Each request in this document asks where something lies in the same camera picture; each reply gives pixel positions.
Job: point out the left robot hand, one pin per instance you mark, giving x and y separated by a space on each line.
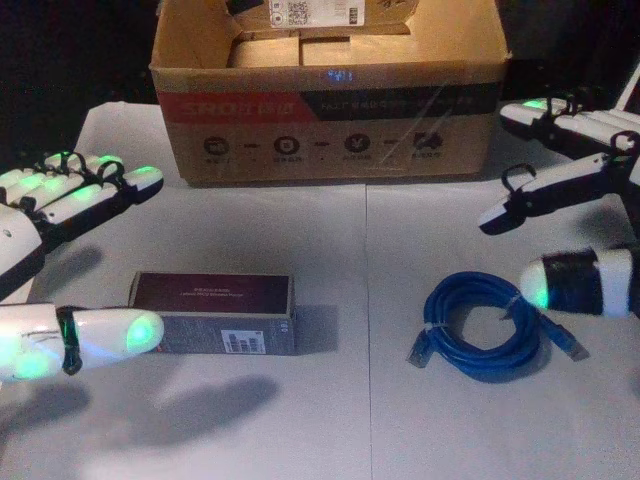
75 200

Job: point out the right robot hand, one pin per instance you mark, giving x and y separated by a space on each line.
575 180

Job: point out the purple and grey product box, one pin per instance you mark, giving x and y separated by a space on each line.
210 295

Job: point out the brown cardboard box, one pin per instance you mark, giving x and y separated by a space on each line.
240 160

